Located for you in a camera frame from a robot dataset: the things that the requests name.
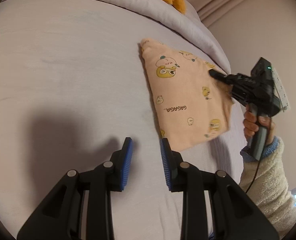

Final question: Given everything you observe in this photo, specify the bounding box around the orange printed baby garment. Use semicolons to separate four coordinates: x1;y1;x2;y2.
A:
140;38;233;152

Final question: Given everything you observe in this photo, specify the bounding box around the right forearm cream fleece sleeve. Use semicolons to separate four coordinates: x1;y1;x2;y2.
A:
239;137;296;238

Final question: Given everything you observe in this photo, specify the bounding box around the person's right hand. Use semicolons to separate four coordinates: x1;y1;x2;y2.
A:
243;105;275;146

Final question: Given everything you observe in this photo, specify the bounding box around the lilac bed sheet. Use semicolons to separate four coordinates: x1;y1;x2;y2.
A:
0;0;207;239

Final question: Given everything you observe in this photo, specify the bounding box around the white wall socket strip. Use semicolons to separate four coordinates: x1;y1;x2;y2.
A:
272;67;290;112

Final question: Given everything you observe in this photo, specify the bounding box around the black cable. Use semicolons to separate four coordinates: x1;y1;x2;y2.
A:
245;158;262;194

